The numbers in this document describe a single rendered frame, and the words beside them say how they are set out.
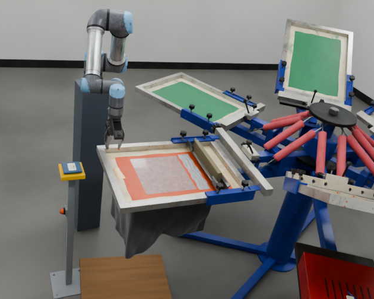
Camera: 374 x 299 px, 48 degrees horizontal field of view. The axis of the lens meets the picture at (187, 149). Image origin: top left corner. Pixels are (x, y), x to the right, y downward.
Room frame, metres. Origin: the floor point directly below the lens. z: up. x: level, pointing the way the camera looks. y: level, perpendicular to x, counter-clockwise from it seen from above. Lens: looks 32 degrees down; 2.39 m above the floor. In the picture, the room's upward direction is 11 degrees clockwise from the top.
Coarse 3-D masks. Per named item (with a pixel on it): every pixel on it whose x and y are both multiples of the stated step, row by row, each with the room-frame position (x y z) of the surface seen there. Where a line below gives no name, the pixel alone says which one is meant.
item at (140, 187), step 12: (132, 180) 1.90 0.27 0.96; (144, 180) 1.92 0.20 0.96; (156, 180) 1.94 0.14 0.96; (168, 180) 1.97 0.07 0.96; (180, 180) 1.99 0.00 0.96; (192, 180) 2.01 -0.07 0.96; (132, 192) 1.80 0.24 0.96; (144, 192) 1.82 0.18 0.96; (156, 192) 1.84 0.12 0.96; (168, 192) 1.86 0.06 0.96; (180, 192) 1.88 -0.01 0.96; (192, 192) 1.90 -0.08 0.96
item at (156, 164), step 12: (132, 156) 2.14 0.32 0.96; (144, 156) 2.17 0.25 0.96; (156, 156) 2.19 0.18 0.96; (168, 156) 2.22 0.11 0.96; (192, 156) 2.27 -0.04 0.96; (120, 168) 1.99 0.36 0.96; (132, 168) 2.01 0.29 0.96; (144, 168) 2.04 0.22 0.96; (156, 168) 2.06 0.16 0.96; (168, 168) 2.08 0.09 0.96; (180, 168) 2.11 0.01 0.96
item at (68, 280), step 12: (60, 168) 1.88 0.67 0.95; (72, 180) 1.88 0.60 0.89; (72, 192) 1.88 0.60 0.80; (72, 204) 1.88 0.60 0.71; (72, 216) 1.88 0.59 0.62; (72, 228) 1.88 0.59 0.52; (72, 240) 1.89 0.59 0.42; (72, 252) 1.89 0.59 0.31; (60, 276) 1.93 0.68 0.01; (72, 276) 1.95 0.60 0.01; (60, 288) 1.83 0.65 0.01; (72, 288) 1.85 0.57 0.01
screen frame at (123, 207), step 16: (128, 144) 2.21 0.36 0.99; (144, 144) 2.24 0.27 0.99; (160, 144) 2.28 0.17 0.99; (176, 144) 2.33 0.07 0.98; (208, 144) 2.44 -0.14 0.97; (224, 160) 2.24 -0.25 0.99; (112, 176) 1.86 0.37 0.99; (240, 176) 2.10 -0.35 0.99; (112, 192) 1.75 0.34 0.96; (128, 208) 1.63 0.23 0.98; (144, 208) 1.67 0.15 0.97; (160, 208) 1.71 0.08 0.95
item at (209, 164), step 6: (198, 144) 2.26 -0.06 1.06; (198, 150) 2.23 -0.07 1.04; (204, 150) 2.20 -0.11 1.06; (198, 156) 2.21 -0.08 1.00; (204, 156) 2.15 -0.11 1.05; (204, 162) 2.14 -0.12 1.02; (210, 162) 2.08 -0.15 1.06; (210, 168) 2.06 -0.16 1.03; (216, 168) 2.03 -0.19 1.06; (210, 174) 2.05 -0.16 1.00; (216, 174) 1.99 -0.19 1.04
